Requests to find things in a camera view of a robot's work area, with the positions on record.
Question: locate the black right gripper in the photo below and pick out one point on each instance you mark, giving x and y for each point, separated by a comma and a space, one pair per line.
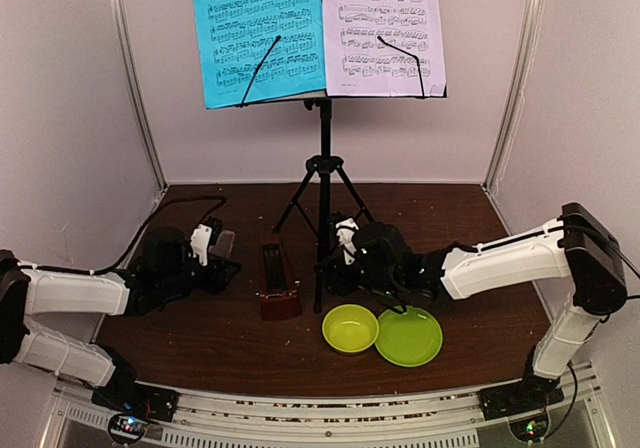
335, 277

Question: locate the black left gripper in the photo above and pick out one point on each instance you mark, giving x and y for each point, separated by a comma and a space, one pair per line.
216, 282

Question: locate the clear plastic metronome cover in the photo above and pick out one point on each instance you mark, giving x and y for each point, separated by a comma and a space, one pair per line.
224, 244

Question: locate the brown wooden metronome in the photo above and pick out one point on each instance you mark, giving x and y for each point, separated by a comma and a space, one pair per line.
278, 292

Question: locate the black perforated music stand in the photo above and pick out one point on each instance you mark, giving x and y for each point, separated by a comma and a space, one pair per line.
324, 165

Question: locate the white sheet music page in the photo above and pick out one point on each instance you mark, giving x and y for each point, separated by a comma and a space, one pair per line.
383, 48

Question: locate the blue sheet music page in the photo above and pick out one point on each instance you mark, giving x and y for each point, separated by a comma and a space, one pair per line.
258, 50

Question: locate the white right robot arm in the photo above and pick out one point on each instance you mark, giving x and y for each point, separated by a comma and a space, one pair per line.
574, 245

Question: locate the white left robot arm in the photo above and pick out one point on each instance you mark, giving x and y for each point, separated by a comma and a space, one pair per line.
29, 289

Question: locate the lime green bowl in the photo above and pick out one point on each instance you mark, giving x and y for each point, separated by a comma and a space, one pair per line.
350, 329

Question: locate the lime green plate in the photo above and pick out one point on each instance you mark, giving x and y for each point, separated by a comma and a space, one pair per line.
410, 339

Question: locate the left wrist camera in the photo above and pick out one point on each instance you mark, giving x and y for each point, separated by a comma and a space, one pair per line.
204, 236

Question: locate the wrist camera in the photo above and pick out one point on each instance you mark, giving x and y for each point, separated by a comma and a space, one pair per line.
204, 236
345, 228

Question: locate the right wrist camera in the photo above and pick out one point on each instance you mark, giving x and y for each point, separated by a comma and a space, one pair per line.
345, 228

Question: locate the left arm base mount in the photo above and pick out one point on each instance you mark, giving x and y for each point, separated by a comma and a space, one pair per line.
131, 421

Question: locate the aluminium front rail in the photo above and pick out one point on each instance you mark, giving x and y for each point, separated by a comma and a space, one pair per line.
450, 418

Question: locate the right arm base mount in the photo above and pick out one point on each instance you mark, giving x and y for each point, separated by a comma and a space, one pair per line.
525, 410

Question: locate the right aluminium frame post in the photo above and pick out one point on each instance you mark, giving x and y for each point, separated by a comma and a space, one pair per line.
515, 94

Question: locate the aluminium frame post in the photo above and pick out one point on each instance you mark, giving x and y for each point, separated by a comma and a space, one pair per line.
515, 94
118, 10

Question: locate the left aluminium frame post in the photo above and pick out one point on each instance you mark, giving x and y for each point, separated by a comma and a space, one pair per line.
118, 10

